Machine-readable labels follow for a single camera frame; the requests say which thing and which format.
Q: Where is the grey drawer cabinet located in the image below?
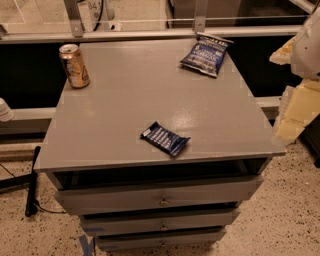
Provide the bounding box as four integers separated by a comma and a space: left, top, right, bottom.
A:
35, 39, 284, 252

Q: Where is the gold soda can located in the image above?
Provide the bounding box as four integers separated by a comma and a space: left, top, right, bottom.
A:
59, 44, 90, 89

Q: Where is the blue chip bag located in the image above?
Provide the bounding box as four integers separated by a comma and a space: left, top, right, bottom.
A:
180, 33, 233, 78

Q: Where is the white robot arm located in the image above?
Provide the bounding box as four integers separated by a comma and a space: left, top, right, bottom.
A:
269, 7, 320, 145

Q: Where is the blue tape on floor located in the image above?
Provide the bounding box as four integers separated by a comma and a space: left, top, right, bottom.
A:
79, 235, 95, 256

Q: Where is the grey drawer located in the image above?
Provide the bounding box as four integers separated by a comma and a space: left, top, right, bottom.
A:
55, 175, 263, 215
96, 228, 226, 251
80, 208, 240, 236

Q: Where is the blue rxbar snack bar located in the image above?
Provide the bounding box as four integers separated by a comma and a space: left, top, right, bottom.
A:
140, 121, 190, 157

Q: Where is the middle grey drawer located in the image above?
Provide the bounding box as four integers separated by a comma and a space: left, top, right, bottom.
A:
80, 208, 240, 236

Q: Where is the metal railing frame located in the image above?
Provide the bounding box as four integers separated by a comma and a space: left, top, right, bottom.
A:
0, 0, 319, 44

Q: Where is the top grey drawer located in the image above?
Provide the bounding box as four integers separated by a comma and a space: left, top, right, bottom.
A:
55, 175, 263, 215

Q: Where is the black stick on floor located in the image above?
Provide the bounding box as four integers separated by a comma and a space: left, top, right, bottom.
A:
24, 145, 42, 218

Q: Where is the bottom grey drawer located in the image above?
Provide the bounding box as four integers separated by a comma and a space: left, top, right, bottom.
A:
96, 228, 226, 251

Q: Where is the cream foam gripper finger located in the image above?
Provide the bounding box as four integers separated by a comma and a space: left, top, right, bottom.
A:
269, 37, 295, 65
273, 79, 320, 144

